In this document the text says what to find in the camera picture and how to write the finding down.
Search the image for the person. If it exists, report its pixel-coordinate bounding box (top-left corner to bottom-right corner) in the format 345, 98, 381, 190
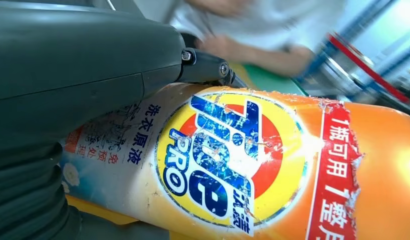
165, 0, 348, 79

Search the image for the red metal bar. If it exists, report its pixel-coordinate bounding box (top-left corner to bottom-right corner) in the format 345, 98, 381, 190
325, 32, 410, 104

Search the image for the blue frame leg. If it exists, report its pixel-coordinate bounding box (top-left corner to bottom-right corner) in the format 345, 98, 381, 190
296, 0, 395, 84

